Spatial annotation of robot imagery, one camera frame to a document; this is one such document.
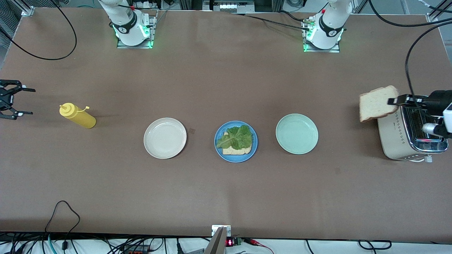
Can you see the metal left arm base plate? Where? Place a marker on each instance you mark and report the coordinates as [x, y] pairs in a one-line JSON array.
[[333, 50]]

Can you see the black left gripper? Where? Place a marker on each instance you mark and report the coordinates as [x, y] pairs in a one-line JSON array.
[[436, 99]]

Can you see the cream and chrome toaster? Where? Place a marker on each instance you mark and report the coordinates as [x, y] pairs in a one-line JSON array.
[[395, 141]]

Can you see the light green round plate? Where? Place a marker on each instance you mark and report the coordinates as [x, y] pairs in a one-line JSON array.
[[296, 134]]

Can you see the beige round plate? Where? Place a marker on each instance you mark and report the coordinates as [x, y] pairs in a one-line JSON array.
[[165, 138]]

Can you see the silver camera mounting bracket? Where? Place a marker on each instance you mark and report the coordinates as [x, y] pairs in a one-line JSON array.
[[217, 243]]

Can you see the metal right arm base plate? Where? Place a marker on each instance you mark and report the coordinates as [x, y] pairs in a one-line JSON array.
[[153, 35]]

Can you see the circuit board with red display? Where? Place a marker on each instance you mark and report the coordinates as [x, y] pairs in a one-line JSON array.
[[230, 242]]

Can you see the white left camera mount block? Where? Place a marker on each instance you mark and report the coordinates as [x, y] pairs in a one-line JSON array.
[[448, 113]]

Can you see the yellow squeeze bottle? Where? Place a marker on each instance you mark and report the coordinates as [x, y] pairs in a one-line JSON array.
[[83, 121]]

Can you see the grey device with lights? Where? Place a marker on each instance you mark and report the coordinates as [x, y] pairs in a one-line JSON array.
[[229, 7]]

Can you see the brown bread slice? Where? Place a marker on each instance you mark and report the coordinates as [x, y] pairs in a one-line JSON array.
[[236, 151], [376, 104]]

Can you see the blue round plate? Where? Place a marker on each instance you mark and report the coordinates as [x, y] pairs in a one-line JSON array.
[[220, 152]]

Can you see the aluminium frame corner bracket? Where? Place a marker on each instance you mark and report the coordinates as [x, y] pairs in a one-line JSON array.
[[27, 11], [431, 18]]

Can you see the green lettuce leaf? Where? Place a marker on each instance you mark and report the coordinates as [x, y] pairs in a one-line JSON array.
[[235, 137]]

